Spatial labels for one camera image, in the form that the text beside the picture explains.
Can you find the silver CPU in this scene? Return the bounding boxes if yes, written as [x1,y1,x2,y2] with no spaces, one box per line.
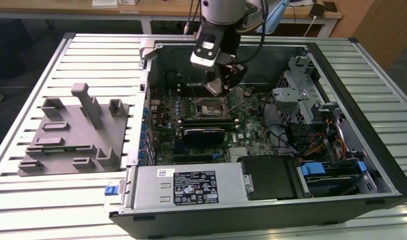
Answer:
[202,77,226,98]

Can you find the CPU socket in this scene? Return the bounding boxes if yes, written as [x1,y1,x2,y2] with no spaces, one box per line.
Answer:
[195,96,231,119]

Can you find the RAM slot white clips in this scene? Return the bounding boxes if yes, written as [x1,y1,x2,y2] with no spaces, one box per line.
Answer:
[182,119,239,124]
[182,124,241,129]
[176,84,231,89]
[176,90,231,94]

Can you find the silver drive cage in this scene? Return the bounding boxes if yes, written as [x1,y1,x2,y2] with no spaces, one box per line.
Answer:
[271,56,326,126]

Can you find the black phone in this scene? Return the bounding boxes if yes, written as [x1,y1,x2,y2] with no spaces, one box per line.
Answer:
[309,2,326,19]

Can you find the green motherboard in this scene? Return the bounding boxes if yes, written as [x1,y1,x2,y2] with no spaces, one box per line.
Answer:
[146,83,293,167]

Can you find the black graphics card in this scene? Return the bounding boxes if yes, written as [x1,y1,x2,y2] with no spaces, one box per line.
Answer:
[182,127,226,146]

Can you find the silver chipset heatsink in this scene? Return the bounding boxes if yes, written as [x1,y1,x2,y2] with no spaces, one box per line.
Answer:
[228,147,249,161]

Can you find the wooden cabinet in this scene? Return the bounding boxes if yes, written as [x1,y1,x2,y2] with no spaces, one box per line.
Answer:
[332,0,407,70]

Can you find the black plastic shroud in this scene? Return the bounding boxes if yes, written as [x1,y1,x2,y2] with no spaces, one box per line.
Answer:
[239,154,301,201]

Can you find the grey parts rack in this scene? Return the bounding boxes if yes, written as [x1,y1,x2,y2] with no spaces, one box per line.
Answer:
[14,82,129,177]

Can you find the silver power supply unit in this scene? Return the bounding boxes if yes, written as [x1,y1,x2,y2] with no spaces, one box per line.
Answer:
[120,163,255,213]

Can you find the blue case latch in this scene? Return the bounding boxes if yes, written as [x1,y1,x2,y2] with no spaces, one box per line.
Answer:
[103,182,119,197]

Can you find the black PC case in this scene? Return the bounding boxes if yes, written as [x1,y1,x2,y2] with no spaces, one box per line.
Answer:
[107,37,407,240]

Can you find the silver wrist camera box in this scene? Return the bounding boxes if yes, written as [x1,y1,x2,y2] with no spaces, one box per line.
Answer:
[188,31,224,69]

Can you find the yellow orange power wires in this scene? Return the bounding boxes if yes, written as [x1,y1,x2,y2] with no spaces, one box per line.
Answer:
[299,119,345,161]

